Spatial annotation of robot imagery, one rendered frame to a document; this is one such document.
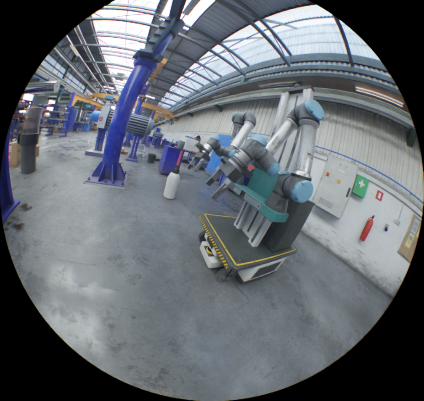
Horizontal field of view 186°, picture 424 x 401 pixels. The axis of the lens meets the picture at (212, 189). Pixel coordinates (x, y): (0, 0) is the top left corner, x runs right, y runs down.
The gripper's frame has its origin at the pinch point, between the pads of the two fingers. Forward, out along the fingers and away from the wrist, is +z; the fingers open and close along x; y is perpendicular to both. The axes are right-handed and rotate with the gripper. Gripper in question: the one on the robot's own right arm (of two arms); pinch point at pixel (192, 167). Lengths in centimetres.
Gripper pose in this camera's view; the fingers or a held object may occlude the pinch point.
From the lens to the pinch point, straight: 95.7
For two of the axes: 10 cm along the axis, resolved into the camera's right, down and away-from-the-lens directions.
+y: 6.5, 5.1, 5.6
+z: -5.7, 8.2, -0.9
